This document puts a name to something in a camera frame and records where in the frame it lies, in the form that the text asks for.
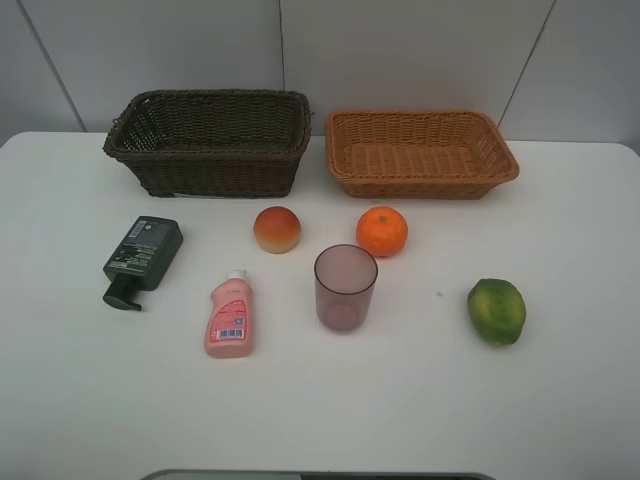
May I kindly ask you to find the pink translucent plastic cup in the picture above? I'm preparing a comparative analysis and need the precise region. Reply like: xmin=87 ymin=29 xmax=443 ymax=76
xmin=314 ymin=244 xmax=379 ymax=332

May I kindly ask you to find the red yellow peach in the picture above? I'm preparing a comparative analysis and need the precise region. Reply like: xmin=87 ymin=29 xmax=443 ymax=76
xmin=253 ymin=206 xmax=302 ymax=254

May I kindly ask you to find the orange mandarin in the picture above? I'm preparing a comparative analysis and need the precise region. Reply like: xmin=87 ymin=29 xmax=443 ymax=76
xmin=355 ymin=206 xmax=409 ymax=257

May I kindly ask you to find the dark green pump bottle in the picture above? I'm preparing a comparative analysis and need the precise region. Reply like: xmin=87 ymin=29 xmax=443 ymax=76
xmin=103 ymin=216 xmax=183 ymax=311

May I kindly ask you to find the green lime fruit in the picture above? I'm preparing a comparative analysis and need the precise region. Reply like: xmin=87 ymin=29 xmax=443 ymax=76
xmin=467 ymin=278 xmax=526 ymax=347

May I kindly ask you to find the light orange wicker basket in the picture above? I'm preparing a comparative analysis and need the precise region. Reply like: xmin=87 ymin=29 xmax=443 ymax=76
xmin=325 ymin=110 xmax=519 ymax=200

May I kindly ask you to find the pink lotion bottle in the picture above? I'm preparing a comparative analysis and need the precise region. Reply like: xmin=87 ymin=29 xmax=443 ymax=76
xmin=204 ymin=270 xmax=255 ymax=359

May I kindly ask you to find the dark brown wicker basket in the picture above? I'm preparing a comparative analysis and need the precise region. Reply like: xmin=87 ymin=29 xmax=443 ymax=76
xmin=103 ymin=89 xmax=312 ymax=198

